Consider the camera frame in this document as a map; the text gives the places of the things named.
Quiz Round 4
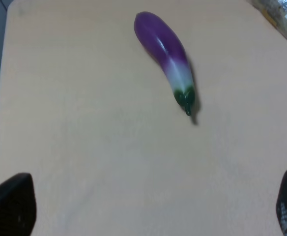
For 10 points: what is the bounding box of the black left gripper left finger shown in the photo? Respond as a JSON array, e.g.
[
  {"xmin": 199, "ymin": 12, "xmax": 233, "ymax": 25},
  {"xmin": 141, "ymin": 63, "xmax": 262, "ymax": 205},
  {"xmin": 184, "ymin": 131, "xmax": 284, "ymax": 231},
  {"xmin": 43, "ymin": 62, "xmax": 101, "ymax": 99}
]
[{"xmin": 0, "ymin": 173, "xmax": 37, "ymax": 236}]

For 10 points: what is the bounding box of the purple toy eggplant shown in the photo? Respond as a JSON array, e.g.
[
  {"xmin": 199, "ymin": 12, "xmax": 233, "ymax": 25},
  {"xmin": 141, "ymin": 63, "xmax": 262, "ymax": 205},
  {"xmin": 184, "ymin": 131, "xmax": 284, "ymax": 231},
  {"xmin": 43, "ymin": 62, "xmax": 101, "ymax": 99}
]
[{"xmin": 134, "ymin": 11, "xmax": 196, "ymax": 116}]

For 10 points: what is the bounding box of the foil wrapped snack package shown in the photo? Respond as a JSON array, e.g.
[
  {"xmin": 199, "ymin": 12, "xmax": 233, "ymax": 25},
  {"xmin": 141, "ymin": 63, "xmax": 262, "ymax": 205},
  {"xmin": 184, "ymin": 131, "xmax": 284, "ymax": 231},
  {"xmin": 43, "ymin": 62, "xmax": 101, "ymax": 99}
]
[{"xmin": 249, "ymin": 0, "xmax": 287, "ymax": 40}]

